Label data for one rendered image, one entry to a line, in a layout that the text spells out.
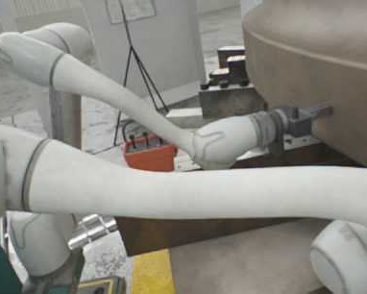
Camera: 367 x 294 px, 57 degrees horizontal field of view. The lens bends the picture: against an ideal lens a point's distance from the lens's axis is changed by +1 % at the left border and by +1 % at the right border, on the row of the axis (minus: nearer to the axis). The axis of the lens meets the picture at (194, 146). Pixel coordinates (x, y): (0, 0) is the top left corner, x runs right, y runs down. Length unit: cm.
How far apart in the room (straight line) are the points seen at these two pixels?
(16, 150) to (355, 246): 44
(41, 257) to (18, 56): 65
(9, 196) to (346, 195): 38
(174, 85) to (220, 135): 368
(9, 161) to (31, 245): 80
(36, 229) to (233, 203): 92
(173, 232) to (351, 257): 111
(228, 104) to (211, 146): 153
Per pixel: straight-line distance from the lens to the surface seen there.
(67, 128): 119
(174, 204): 41
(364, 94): 91
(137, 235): 152
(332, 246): 49
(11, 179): 45
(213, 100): 234
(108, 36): 412
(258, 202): 37
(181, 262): 150
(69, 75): 91
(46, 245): 124
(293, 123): 89
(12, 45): 98
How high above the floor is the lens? 136
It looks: 26 degrees down
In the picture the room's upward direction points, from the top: 11 degrees counter-clockwise
